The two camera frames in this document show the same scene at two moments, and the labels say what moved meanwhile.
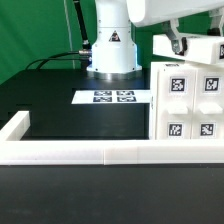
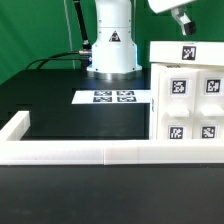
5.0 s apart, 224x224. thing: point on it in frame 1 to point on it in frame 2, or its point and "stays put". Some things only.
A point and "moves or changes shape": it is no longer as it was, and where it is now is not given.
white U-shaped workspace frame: (17, 149) stays put
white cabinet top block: (198, 49) moves or changes shape
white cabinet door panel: (175, 102) stays put
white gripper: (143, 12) to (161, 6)
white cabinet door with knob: (207, 122) stays put
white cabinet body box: (186, 101) stays put
